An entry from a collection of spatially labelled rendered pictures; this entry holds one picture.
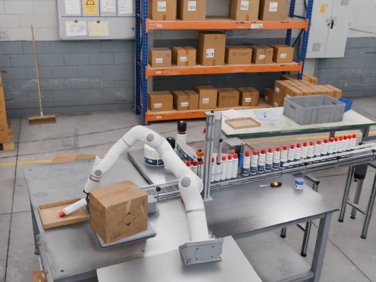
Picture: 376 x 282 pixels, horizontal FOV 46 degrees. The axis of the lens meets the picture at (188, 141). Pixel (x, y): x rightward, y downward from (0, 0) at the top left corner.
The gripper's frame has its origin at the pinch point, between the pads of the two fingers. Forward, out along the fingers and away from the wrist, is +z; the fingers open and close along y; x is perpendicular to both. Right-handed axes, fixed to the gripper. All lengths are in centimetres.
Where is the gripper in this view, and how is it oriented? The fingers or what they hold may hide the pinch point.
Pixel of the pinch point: (88, 198)
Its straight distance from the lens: 323.8
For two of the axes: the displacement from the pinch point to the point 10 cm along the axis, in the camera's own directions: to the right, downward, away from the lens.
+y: 8.3, 1.9, 5.2
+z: -3.5, 9.1, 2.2
